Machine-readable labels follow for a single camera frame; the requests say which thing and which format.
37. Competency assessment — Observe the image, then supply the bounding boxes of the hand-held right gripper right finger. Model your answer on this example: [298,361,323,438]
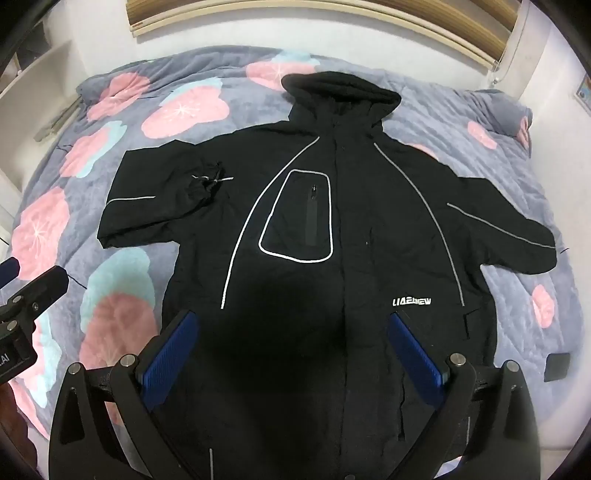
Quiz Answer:
[387,309,553,480]

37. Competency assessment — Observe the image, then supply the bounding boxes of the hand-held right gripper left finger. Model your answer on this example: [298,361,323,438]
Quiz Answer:
[48,309,201,480]

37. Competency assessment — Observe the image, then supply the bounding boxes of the black hooded jacket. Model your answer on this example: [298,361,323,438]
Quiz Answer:
[97,71,557,480]

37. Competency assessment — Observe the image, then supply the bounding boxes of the small black flat object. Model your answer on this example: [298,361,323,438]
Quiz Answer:
[544,353,571,382]

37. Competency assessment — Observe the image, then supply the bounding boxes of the grey floral blanket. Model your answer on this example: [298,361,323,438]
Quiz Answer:
[9,44,583,460]

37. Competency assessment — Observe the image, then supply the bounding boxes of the white shelf unit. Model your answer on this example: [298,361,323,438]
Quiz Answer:
[0,37,77,141]

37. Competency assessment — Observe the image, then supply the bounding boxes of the wooden headboard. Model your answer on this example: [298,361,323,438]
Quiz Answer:
[127,0,514,70]

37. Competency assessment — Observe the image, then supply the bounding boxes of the wall poster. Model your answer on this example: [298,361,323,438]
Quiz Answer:
[574,76,591,110]

